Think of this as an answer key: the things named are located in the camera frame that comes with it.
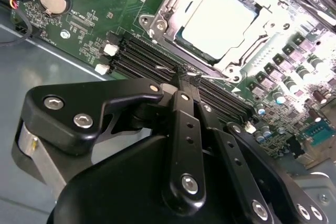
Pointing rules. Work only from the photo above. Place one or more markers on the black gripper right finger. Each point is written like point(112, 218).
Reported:
point(244, 182)

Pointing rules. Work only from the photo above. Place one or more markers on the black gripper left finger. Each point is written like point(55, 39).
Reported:
point(183, 155)

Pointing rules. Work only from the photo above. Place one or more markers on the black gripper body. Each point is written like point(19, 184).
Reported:
point(118, 195)

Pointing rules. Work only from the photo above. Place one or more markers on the CPU with silver top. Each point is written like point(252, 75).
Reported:
point(218, 22)

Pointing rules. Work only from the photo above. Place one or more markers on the metal socket cover frame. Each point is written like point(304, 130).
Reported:
point(190, 1)

